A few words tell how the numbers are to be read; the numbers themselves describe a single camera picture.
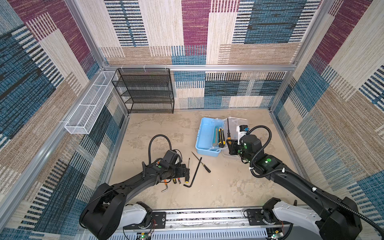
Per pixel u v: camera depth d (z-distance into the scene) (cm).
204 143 96
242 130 69
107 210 41
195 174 88
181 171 77
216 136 95
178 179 87
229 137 79
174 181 85
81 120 70
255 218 73
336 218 38
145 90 112
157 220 73
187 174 87
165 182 73
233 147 69
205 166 91
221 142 92
